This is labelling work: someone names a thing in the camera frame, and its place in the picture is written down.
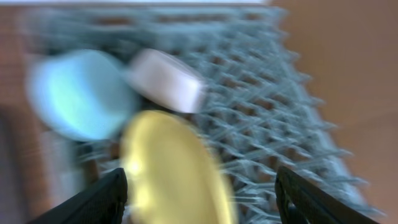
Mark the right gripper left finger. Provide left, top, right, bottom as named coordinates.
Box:
left=29, top=167, right=127, bottom=224

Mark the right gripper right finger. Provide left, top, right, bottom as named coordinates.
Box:
left=275, top=166, right=377, bottom=224

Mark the yellow plate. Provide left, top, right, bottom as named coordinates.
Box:
left=120, top=110, right=238, bottom=224

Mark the light blue bowl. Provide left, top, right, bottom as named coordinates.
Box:
left=26, top=49, right=139, bottom=141

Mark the white bowl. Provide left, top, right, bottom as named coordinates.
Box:
left=124, top=49, right=206, bottom=113

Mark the grey dishwasher rack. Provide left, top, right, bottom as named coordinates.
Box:
left=21, top=6, right=380, bottom=223

